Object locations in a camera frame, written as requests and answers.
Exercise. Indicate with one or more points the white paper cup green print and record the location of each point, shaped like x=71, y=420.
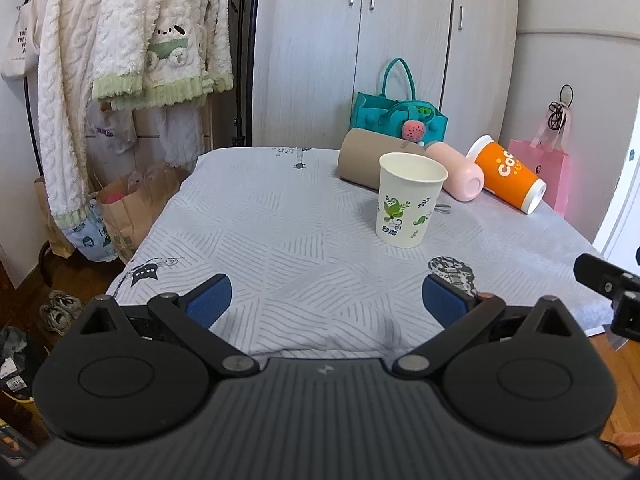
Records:
x=405, y=200

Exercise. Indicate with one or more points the black tripod pole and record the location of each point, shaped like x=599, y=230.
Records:
x=243, y=60

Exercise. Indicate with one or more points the pink watermelon plush charm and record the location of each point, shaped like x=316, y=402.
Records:
x=413, y=131

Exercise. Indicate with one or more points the grey patterned bed sheet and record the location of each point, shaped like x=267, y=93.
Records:
x=280, y=240

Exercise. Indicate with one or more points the blue and white plastic bag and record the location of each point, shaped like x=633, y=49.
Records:
x=92, y=237

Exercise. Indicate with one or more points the black clothes rack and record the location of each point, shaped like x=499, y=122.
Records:
x=31, y=125

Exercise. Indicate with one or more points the dark clothing pile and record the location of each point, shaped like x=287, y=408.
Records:
x=17, y=360

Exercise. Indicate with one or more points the pink gift bag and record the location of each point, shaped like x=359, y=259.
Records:
x=547, y=170

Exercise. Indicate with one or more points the pair of grey sneakers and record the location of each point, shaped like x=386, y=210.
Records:
x=60, y=310

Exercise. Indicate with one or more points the white fluffy pajama top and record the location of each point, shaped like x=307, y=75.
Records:
x=150, y=35

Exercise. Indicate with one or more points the orange cup white lid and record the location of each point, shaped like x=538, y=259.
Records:
x=505, y=170

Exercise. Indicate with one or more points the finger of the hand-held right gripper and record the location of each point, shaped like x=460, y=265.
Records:
x=627, y=315
x=600, y=275

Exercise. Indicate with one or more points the grey wardrobe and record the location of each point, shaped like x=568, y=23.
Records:
x=310, y=60

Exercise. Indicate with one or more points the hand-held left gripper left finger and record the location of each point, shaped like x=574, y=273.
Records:
x=210, y=302

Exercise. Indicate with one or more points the white canvas tote bag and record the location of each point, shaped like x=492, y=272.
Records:
x=22, y=35

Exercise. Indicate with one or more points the large brown paper bag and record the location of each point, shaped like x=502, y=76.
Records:
x=135, y=205

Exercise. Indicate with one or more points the white fluffy robe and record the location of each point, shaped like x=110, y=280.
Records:
x=60, y=110

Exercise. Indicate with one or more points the small brown paper bag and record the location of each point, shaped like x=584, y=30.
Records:
x=50, y=220

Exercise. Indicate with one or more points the white door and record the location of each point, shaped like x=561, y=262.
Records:
x=620, y=200

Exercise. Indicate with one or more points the white fluffy pajama pants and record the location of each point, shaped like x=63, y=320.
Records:
x=180, y=135

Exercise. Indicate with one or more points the white bag purple print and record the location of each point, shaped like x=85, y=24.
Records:
x=110, y=130

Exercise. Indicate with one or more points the brown paper cup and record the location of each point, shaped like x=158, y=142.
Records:
x=362, y=160

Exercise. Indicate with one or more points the teal tote bag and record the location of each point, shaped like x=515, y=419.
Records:
x=375, y=115

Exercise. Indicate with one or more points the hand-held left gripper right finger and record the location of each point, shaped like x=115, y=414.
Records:
x=442, y=302

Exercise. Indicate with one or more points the pink cup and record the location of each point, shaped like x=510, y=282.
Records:
x=462, y=175

